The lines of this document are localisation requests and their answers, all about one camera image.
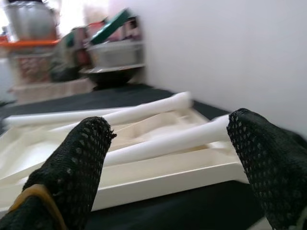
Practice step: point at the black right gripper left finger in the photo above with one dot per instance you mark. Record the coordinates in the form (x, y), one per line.
(72, 167)

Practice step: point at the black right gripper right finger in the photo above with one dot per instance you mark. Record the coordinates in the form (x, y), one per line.
(275, 167)

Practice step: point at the white plastic table leg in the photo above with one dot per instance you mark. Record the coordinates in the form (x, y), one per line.
(156, 106)
(48, 118)
(168, 141)

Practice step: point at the beige striped cloth cover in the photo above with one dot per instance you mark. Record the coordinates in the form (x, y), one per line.
(52, 89)

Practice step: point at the white plastic table top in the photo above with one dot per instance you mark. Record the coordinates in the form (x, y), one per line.
(168, 187)

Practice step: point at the black round basin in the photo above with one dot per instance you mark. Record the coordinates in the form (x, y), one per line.
(110, 76)

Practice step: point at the orange lidded plastic container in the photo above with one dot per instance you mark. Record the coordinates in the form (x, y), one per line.
(28, 42)

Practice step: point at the green flat lid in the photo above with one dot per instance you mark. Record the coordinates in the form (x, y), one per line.
(112, 26)

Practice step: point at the large steel pot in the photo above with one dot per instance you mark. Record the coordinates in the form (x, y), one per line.
(28, 19)

